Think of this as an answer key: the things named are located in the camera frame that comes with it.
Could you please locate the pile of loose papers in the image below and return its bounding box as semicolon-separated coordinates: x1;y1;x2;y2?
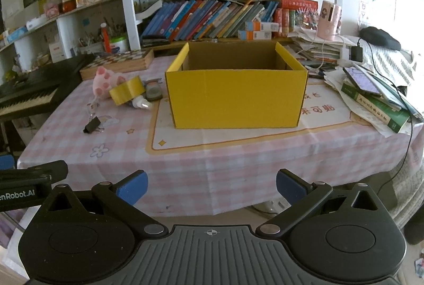
323;63;424;140

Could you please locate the white carton on shelf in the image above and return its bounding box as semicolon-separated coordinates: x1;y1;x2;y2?
49;41;66;63

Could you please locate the wooden chess board box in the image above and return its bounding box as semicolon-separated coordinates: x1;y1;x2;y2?
79;49;155;81

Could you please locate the white bookshelf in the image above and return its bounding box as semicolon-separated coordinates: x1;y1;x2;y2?
0;0;342;60

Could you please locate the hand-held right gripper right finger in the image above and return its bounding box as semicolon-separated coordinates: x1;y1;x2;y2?
256;169;385;236

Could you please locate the green white jar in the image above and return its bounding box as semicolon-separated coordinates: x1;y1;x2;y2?
109;36;129;54

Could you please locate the long row of colourful books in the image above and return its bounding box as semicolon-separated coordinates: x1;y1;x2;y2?
142;0;319;41

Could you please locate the yellow cardboard box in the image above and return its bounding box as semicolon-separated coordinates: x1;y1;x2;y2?
165;41;308;130

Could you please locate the black electronic keyboard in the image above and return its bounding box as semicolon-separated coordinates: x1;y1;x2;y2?
0;54;96;121

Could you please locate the pink plush toy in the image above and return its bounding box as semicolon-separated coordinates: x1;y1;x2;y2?
92;66;128;100

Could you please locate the stack of papers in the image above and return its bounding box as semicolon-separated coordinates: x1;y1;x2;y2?
288;27;356;70

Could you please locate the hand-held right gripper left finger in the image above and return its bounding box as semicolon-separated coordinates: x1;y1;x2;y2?
39;170;168;236

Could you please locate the yellow tape roll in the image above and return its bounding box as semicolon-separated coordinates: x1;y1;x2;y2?
109;76;146;106

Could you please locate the thick green book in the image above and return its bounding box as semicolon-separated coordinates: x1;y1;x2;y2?
341;83;411;134

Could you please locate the black cable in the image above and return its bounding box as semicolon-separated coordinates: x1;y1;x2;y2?
359;40;414;196

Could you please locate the black binder clip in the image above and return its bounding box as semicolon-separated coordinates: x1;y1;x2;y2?
83;117;104;134

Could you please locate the red glue bottle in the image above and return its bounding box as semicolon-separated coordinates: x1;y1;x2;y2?
101;23;111;53

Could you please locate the smartphone with purple screen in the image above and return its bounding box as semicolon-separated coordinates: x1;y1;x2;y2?
343;66;383;97

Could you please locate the black cap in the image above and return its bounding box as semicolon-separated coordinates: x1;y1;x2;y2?
359;27;402;51

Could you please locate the grey orange utility tool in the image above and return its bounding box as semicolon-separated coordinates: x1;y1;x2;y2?
143;79;163;102

